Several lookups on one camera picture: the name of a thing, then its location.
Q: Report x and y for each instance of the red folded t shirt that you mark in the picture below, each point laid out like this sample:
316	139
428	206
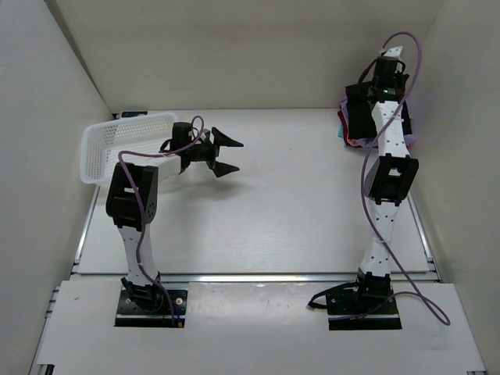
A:
343	119

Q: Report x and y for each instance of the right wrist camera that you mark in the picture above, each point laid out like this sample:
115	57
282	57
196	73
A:
392	51

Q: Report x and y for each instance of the small dark label plate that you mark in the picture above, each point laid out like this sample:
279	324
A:
129	114

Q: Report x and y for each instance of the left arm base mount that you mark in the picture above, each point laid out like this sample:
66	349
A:
143	312

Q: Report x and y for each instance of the black t shirt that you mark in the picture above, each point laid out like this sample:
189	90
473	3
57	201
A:
356	94

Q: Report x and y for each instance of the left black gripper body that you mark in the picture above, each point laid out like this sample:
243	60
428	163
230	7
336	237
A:
207	151

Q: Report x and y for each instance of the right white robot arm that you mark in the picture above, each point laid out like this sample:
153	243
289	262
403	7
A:
387	184

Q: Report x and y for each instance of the white plastic basket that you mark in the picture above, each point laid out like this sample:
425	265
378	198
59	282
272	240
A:
101	143

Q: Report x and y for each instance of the purple folded t shirt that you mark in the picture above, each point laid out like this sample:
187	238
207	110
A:
361	127

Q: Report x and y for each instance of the teal folded t shirt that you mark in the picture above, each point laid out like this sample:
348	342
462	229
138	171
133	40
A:
341	135

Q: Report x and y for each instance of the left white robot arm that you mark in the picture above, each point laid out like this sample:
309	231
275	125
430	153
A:
133	194

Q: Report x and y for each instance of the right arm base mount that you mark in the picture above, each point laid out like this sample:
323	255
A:
367	303

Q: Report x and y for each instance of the aluminium rail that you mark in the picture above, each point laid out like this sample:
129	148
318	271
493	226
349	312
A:
430	276

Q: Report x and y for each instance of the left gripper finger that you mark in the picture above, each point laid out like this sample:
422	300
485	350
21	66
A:
222	140
221	169

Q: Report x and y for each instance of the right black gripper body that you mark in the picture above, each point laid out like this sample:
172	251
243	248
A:
399	77

